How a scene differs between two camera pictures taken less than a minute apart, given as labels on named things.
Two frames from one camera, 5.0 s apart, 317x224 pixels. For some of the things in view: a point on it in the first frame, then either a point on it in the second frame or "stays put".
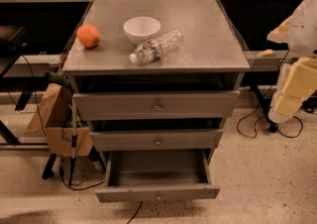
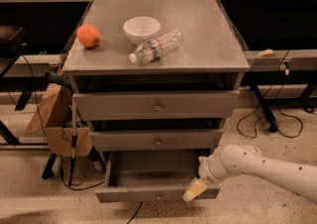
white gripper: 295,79 to 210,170
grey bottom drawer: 157,175 stays put
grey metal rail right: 265,63 stays put
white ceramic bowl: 141,29 stays put
